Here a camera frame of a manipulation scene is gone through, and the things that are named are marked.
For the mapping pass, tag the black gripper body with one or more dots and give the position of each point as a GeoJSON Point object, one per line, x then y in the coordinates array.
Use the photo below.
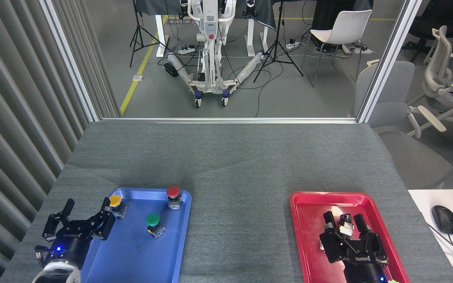
{"type": "Point", "coordinates": [69, 245]}
{"type": "Point", "coordinates": [364, 271]}

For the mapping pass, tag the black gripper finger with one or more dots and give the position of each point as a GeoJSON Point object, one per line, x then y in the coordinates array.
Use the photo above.
{"type": "Point", "coordinates": [104, 226]}
{"type": "Point", "coordinates": [330, 245]}
{"type": "Point", "coordinates": [374, 243]}
{"type": "Point", "coordinates": [69, 206]}

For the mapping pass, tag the green push button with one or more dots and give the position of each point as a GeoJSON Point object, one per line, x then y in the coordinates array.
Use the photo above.
{"type": "Point", "coordinates": [153, 221]}

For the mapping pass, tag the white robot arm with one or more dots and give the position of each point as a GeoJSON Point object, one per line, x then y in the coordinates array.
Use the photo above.
{"type": "Point", "coordinates": [59, 273]}

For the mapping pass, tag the yellow push button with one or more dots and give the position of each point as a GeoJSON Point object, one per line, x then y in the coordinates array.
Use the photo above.
{"type": "Point", "coordinates": [115, 201]}

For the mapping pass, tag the red push button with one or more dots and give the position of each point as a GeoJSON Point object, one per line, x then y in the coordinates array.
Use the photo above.
{"type": "Point", "coordinates": [173, 192]}

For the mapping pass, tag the red plastic tray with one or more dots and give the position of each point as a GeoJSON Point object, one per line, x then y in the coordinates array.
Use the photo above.
{"type": "Point", "coordinates": [309, 236]}

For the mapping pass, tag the blue plastic tray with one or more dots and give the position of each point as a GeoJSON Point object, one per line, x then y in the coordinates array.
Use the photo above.
{"type": "Point", "coordinates": [140, 255]}

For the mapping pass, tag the black computer mouse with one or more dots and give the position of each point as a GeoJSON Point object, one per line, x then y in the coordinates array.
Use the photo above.
{"type": "Point", "coordinates": [444, 220]}

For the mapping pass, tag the grey upholstered chair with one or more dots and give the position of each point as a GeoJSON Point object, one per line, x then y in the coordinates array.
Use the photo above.
{"type": "Point", "coordinates": [395, 118]}

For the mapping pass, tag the grey floor plate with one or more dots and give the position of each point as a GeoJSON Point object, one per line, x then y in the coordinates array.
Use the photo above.
{"type": "Point", "coordinates": [138, 78]}

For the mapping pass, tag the black power adapter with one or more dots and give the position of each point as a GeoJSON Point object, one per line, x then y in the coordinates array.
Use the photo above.
{"type": "Point", "coordinates": [171, 70]}

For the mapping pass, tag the white ergonomic office chair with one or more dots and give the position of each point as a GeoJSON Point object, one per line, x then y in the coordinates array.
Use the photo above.
{"type": "Point", "coordinates": [441, 70]}

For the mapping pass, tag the black tripod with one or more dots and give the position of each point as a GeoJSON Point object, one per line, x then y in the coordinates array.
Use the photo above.
{"type": "Point", "coordinates": [138, 31]}
{"type": "Point", "coordinates": [277, 47]}

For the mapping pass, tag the white power strip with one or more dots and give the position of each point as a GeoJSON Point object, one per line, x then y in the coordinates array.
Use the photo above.
{"type": "Point", "coordinates": [362, 50]}
{"type": "Point", "coordinates": [186, 50]}

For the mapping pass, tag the white table leg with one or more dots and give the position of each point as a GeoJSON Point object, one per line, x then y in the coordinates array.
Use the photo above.
{"type": "Point", "coordinates": [160, 35]}
{"type": "Point", "coordinates": [251, 37]}

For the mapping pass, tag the white plastic chair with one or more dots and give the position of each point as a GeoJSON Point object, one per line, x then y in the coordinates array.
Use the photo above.
{"type": "Point", "coordinates": [344, 27]}

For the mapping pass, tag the white stand on wheels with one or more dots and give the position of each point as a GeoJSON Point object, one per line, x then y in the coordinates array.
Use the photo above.
{"type": "Point", "coordinates": [210, 23]}

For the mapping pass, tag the black office chair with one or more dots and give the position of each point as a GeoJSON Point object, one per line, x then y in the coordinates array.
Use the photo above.
{"type": "Point", "coordinates": [435, 19]}

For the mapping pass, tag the black and white switch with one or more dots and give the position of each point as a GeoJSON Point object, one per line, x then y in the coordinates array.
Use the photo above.
{"type": "Point", "coordinates": [345, 226]}

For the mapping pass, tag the silver post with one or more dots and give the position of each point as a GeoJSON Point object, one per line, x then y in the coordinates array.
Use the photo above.
{"type": "Point", "coordinates": [69, 59]}
{"type": "Point", "coordinates": [387, 59]}

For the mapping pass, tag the silver table rail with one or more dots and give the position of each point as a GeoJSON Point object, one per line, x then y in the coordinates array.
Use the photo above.
{"type": "Point", "coordinates": [230, 120]}

